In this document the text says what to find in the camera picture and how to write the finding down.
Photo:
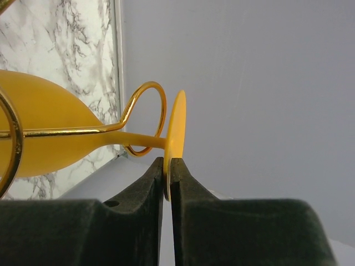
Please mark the gold wire wine glass rack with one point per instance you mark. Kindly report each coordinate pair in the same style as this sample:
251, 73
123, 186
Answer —
72, 44

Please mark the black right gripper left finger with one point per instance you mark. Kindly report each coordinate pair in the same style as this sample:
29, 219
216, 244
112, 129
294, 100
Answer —
123, 230

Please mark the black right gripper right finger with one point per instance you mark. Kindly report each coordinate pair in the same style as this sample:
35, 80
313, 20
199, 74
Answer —
212, 231

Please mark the yellow plastic wine glass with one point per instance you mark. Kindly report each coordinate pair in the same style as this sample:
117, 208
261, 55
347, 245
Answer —
45, 128

